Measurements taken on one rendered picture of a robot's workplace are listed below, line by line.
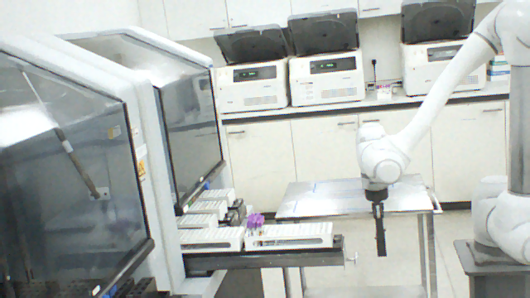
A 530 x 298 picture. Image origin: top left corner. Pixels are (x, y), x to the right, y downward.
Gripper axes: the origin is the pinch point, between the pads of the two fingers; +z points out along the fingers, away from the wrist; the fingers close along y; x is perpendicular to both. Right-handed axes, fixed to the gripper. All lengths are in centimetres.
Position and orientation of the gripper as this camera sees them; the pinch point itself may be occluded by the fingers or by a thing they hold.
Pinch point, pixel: (381, 244)
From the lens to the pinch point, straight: 187.3
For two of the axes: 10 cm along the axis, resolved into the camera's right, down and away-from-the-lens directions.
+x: 9.8, -0.9, -2.0
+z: 1.3, 9.6, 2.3
